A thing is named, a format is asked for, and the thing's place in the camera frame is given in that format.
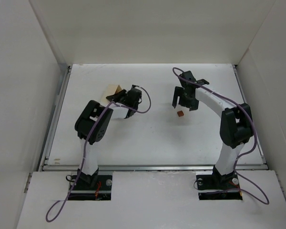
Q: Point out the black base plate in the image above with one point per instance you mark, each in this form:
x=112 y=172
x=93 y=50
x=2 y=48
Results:
x=210 y=187
x=99 y=190

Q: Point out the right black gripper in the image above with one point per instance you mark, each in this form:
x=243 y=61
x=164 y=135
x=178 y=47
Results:
x=185 y=96

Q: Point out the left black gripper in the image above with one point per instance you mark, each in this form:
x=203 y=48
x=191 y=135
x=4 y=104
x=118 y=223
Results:
x=120 y=96

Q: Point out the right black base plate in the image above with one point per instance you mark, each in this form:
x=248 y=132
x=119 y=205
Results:
x=210 y=187

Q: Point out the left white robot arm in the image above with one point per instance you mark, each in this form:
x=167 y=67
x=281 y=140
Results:
x=91 y=127

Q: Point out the metal front rail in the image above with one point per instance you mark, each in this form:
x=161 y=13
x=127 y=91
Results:
x=154 y=168

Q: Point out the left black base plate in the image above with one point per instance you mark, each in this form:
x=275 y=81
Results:
x=99 y=190

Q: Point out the light wooden box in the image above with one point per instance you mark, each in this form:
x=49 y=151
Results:
x=110 y=90

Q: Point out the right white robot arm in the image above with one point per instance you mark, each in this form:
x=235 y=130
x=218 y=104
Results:
x=236 y=128

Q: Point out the reddish brown wood block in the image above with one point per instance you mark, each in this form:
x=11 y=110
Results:
x=180 y=113

